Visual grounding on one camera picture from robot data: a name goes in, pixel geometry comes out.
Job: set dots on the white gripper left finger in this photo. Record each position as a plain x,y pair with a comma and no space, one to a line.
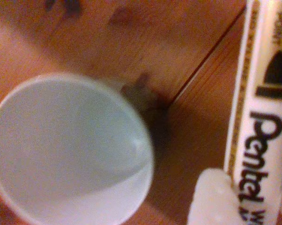
213,201

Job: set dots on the white marker with black cap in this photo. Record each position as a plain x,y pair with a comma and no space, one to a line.
260,140

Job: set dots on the white mug with green-blue pattern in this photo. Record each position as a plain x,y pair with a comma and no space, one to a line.
68,152

